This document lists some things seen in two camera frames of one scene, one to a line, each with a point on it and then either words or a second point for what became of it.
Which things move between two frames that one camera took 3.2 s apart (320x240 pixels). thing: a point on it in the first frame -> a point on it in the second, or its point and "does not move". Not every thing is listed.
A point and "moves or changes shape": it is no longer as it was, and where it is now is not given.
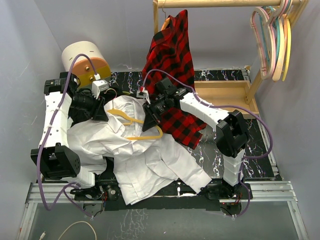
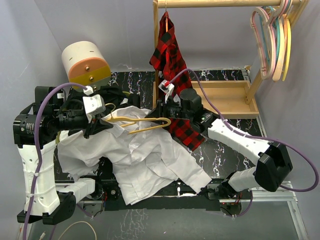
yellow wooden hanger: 289,50 does not move
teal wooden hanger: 264,36 does not move
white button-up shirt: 144,161 moves or changes shape
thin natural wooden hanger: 147,138 -> 136,120
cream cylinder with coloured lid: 82,67 does not move
